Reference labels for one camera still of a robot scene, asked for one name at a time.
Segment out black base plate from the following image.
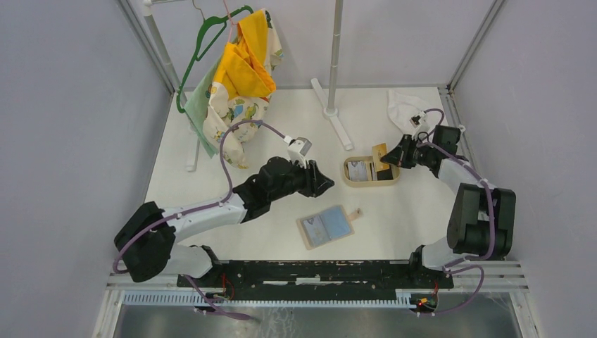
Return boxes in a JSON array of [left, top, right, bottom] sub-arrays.
[[194, 260, 454, 301]]

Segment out white cloth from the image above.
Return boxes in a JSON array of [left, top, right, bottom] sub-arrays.
[[387, 89, 445, 136]]

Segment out light green printed cloth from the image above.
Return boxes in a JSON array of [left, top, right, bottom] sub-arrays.
[[184, 58, 221, 158]]

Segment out green clothes hanger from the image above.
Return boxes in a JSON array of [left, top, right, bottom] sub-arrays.
[[176, 16, 229, 113]]

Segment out rack pole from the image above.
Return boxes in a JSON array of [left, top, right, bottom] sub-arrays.
[[139, 0, 187, 106], [325, 0, 344, 116]]

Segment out yellow cloth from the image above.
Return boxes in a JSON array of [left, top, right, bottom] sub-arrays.
[[213, 8, 284, 99]]

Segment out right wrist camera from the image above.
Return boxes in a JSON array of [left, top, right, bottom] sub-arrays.
[[408, 111, 430, 138]]

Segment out right rack pole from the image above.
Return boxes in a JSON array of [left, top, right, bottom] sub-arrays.
[[325, 0, 344, 116]]

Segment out beige oval tray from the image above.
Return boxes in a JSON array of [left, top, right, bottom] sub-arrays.
[[342, 156, 400, 188]]

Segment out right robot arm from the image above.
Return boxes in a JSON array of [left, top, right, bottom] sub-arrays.
[[380, 125, 516, 287]]

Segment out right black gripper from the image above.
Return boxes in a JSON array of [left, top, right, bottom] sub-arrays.
[[380, 134, 435, 170]]

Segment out beige card holder wallet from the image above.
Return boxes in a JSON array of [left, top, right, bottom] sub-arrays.
[[296, 205, 363, 250]]

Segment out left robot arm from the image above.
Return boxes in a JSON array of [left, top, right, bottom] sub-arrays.
[[113, 156, 335, 287]]

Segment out pink clothes hanger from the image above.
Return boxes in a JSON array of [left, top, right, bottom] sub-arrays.
[[222, 0, 237, 44]]

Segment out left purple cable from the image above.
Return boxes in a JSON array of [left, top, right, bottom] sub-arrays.
[[113, 119, 292, 322]]

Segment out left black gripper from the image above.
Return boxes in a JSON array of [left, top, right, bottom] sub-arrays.
[[269, 156, 334, 202]]

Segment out white toothed cable rail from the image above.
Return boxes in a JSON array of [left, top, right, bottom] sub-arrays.
[[122, 291, 439, 309]]

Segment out right rack foot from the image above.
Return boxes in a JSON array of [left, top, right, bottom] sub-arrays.
[[310, 78, 354, 151]]

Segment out black VIP card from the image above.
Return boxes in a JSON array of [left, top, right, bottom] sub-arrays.
[[375, 168, 394, 181]]

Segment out cream printed cloth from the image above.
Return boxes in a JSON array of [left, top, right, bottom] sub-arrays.
[[203, 9, 284, 170]]

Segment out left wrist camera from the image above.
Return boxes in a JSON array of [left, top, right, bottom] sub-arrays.
[[284, 135, 312, 168]]

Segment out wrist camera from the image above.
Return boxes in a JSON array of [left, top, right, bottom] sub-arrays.
[[408, 111, 430, 138], [284, 135, 312, 168]]

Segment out left rack pole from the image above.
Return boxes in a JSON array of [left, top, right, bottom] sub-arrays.
[[139, 0, 187, 106]]

